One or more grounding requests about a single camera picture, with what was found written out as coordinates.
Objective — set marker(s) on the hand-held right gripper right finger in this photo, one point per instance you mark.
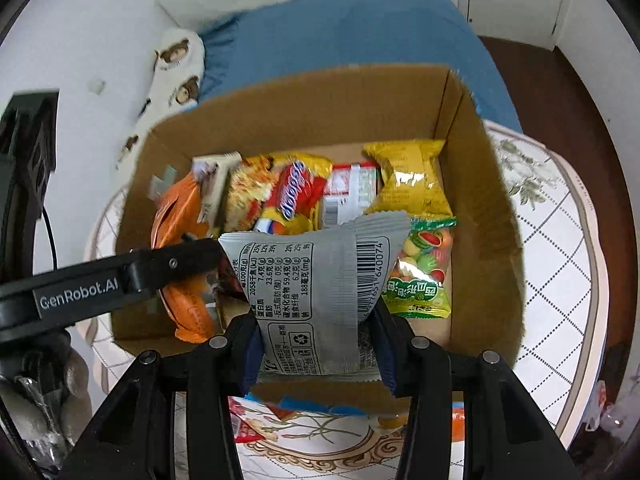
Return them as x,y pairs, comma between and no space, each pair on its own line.
385,360

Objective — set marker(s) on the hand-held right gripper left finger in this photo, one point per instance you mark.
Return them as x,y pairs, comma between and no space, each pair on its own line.
250,355

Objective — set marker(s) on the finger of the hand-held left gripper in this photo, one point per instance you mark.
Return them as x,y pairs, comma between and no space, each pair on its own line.
170,265

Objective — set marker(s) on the beige wafer packet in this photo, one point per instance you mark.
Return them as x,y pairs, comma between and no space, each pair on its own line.
212,180

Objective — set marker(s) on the silver snack packet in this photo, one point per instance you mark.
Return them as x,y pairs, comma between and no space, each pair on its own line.
310,280

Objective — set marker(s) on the green candy packet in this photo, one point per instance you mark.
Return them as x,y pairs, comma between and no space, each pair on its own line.
425,265

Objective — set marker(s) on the yellow noodle snack packet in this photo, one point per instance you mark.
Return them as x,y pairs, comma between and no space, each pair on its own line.
280,185

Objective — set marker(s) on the red and white snack packet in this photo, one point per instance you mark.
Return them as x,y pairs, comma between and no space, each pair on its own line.
345,190

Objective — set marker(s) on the cardboard box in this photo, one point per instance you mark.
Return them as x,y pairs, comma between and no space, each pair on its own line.
475,210

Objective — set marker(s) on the yellow pastry packet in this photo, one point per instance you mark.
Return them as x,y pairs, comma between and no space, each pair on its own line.
410,180

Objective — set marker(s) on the person's left hand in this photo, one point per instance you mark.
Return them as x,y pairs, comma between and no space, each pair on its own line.
77,375

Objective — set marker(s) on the bear print pillow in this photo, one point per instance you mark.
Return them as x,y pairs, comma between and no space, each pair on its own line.
175,70

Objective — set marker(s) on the bed with blue sheet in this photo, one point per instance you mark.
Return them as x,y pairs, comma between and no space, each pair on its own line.
350,35

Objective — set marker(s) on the white wall socket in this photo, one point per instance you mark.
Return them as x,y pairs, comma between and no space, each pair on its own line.
96,86

